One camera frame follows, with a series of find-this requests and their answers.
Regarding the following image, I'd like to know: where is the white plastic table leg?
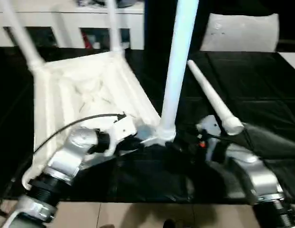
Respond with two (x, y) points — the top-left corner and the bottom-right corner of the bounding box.
(106, 0), (126, 58)
(158, 0), (200, 143)
(1, 0), (46, 72)
(186, 59), (245, 136)

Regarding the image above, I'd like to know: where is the white plastic table top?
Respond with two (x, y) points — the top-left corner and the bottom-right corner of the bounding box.
(21, 51), (178, 190)

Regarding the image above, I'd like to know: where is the black work mat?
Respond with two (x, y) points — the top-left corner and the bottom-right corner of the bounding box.
(0, 46), (295, 204)

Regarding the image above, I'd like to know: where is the red packet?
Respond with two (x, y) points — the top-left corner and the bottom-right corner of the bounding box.
(82, 33), (91, 48)

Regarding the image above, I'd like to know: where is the white chair back panel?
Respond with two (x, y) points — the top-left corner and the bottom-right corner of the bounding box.
(199, 13), (280, 53)

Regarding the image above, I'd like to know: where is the black cabinet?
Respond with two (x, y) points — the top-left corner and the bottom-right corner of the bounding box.
(143, 0), (211, 52)

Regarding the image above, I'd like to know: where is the white sheet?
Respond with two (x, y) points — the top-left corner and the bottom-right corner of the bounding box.
(279, 51), (295, 70)

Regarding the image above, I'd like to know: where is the grey and black helmet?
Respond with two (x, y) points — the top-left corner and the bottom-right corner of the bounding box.
(115, 0), (136, 8)

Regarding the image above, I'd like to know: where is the white cabinet with glass doors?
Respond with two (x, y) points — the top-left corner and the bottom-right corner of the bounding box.
(0, 9), (146, 50)

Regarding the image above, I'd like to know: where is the black tangled clutter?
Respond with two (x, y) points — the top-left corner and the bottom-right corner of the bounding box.
(77, 0), (108, 7)

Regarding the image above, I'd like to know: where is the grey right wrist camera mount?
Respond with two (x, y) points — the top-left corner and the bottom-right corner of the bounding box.
(196, 115), (222, 162)

